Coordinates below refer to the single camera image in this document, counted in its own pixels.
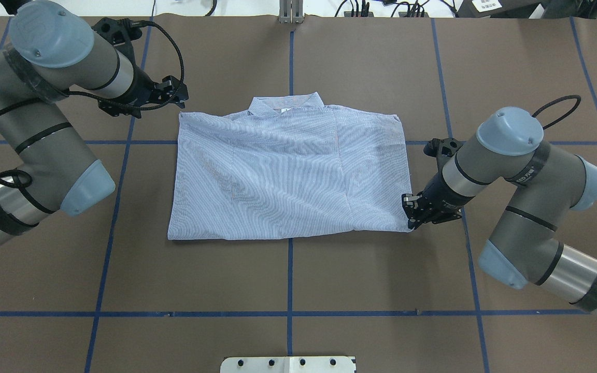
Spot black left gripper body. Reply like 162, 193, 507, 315
92, 18, 189, 119

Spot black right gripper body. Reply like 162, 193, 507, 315
401, 138, 466, 231

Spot blue striped button shirt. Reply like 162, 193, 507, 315
167, 93, 411, 240

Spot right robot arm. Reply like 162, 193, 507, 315
401, 107, 597, 315

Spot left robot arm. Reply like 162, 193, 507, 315
0, 1, 189, 246

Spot aluminium frame post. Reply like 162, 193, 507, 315
278, 0, 305, 24

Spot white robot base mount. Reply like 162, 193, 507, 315
220, 356, 357, 372

